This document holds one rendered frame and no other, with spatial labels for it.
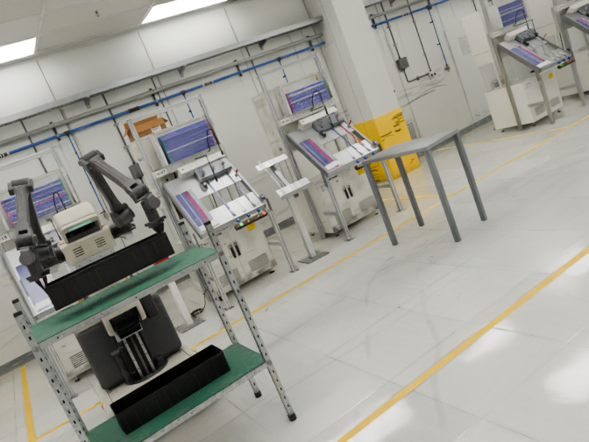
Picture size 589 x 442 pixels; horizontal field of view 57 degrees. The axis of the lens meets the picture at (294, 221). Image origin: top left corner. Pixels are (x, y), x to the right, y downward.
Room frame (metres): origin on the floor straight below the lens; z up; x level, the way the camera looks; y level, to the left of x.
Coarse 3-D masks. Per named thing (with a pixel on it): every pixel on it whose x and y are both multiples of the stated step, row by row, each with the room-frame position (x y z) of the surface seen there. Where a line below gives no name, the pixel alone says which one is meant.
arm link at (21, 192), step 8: (8, 184) 2.65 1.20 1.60; (24, 184) 2.64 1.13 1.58; (32, 184) 2.67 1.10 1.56; (16, 192) 2.59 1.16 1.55; (24, 192) 2.60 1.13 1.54; (16, 200) 2.55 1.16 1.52; (24, 200) 2.55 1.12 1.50; (16, 208) 2.51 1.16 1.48; (24, 208) 2.51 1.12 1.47; (24, 216) 2.47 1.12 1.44; (24, 224) 2.43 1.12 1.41; (16, 232) 2.38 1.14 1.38; (24, 232) 2.40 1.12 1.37; (32, 232) 2.42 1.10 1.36; (16, 240) 2.35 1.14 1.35; (24, 240) 2.36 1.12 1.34; (32, 240) 2.37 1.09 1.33
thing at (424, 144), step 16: (400, 144) 4.72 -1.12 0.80; (416, 144) 4.33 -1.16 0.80; (432, 144) 4.07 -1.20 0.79; (368, 160) 4.52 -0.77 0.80; (400, 160) 4.81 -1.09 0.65; (432, 160) 4.03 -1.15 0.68; (464, 160) 4.28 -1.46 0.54; (368, 176) 4.58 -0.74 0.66; (432, 176) 4.05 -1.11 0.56; (384, 208) 4.57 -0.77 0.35; (416, 208) 4.81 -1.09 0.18; (448, 208) 4.03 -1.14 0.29; (480, 208) 4.27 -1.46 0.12
